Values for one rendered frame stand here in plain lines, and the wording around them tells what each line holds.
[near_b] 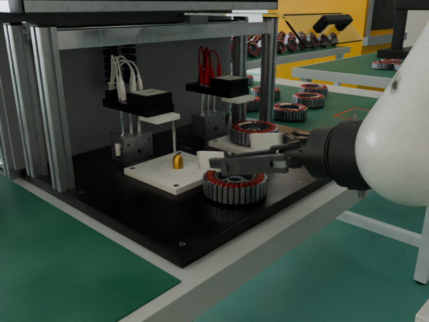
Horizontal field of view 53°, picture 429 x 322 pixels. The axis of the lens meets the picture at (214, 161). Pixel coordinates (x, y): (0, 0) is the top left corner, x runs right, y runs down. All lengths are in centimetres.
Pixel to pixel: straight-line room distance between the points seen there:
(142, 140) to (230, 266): 42
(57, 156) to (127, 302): 33
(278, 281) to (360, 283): 34
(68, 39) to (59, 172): 23
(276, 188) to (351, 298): 112
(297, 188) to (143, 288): 36
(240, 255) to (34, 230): 33
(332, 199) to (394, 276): 124
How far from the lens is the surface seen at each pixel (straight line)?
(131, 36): 85
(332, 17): 92
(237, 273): 63
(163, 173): 82
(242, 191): 70
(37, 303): 58
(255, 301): 176
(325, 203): 80
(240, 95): 102
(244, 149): 95
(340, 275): 197
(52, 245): 69
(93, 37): 81
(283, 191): 78
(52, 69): 77
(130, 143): 91
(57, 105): 78
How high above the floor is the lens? 108
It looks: 20 degrees down
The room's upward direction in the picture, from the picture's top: straight up
